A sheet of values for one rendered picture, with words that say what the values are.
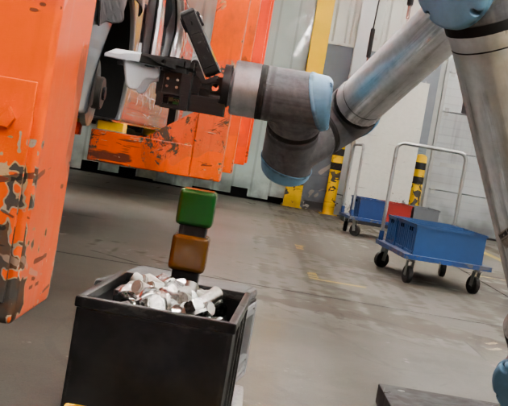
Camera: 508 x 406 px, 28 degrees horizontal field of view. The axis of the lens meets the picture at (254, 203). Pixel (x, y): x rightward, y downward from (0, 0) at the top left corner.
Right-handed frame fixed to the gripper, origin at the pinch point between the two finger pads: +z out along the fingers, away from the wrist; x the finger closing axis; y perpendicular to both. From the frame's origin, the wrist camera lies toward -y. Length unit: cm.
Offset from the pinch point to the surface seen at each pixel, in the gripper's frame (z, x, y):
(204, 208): -22, -57, 19
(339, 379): -65, 171, 83
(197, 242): -22, -57, 23
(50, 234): -7, -65, 23
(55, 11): -7, -76, 3
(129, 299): -18, -78, 26
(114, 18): 45, 265, -33
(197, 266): -22, -57, 25
